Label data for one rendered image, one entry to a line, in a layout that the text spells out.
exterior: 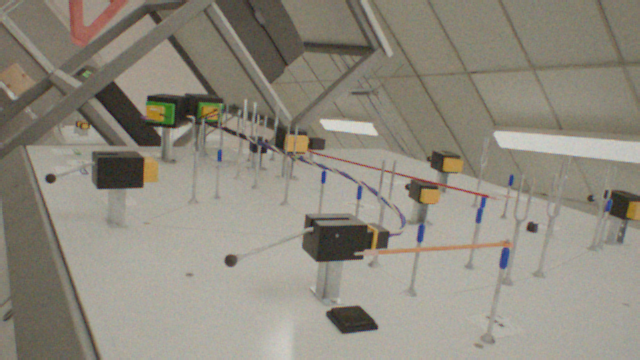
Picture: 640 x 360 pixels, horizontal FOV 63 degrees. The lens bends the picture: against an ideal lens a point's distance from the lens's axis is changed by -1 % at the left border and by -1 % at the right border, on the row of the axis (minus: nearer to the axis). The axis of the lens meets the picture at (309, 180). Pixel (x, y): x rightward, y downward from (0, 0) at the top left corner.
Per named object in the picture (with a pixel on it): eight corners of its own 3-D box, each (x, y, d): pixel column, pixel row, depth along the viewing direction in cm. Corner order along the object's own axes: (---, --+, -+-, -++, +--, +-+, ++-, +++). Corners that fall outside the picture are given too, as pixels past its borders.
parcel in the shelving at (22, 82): (-5, 76, 621) (15, 61, 628) (-2, 77, 658) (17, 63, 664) (16, 98, 634) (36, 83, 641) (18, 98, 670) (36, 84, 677)
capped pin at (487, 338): (477, 339, 53) (497, 237, 50) (484, 335, 54) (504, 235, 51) (491, 346, 52) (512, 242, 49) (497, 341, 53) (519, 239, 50)
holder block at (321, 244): (301, 248, 58) (305, 213, 57) (346, 246, 61) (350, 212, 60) (316, 262, 55) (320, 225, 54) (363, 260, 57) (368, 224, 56)
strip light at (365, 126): (372, 124, 568) (377, 120, 569) (318, 119, 681) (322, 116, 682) (380, 136, 574) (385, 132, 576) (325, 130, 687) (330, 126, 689)
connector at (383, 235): (338, 241, 59) (340, 223, 59) (374, 239, 61) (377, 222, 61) (351, 250, 57) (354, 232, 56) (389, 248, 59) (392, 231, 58)
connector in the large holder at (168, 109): (174, 123, 112) (175, 104, 111) (169, 125, 109) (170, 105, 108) (147, 120, 112) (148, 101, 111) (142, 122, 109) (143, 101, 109)
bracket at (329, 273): (308, 288, 60) (313, 247, 59) (327, 287, 61) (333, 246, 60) (325, 306, 56) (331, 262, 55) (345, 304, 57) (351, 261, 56)
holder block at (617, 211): (591, 228, 101) (602, 182, 99) (637, 249, 90) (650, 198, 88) (571, 227, 100) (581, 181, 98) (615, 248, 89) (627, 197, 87)
